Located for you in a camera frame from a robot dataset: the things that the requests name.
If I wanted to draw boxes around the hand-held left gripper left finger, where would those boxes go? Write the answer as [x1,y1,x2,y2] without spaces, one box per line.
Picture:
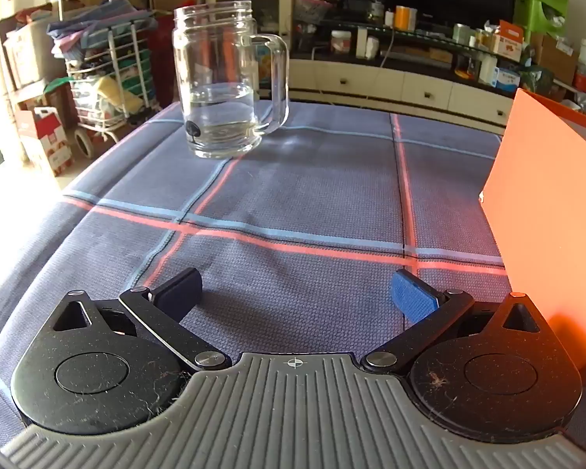
[51,268,232,372]

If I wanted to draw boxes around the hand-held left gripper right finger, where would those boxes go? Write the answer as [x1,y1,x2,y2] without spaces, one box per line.
[361,269,540,374]

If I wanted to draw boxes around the orange cardboard box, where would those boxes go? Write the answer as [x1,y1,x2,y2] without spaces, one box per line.
[479,89,586,384]

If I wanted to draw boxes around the cardboard box with red print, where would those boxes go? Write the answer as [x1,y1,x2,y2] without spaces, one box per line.
[14,106,74,177]

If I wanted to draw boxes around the white low television cabinet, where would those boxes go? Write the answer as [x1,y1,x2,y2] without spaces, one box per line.
[287,20,518,132]

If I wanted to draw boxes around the clear glass mug jar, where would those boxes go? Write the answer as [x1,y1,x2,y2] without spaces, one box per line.
[172,0,291,159]

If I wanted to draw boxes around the blue tissue box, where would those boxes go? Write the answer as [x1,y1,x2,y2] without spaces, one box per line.
[493,68,521,91]

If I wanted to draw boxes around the green bag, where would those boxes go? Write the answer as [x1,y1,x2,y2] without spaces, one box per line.
[520,66,552,91]

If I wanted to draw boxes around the white jar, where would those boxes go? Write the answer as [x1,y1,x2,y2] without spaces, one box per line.
[330,29,352,54]

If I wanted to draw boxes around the orange and white carton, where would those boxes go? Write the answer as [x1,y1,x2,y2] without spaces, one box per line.
[493,20,525,62]

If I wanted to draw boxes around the folded blue striped bag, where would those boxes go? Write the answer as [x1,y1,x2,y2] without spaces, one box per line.
[46,0,157,57]

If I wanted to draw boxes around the brown cardboard box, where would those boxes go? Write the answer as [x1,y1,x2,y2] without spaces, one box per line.
[537,34,579,86]

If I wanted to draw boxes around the pink plastic basket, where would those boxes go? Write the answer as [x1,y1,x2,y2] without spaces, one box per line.
[293,0,333,25]

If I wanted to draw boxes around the green stacking bins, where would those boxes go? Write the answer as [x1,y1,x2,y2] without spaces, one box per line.
[514,0,572,45]

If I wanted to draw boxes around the white wire shopping trolley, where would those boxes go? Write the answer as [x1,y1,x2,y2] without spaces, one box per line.
[46,0,159,159]

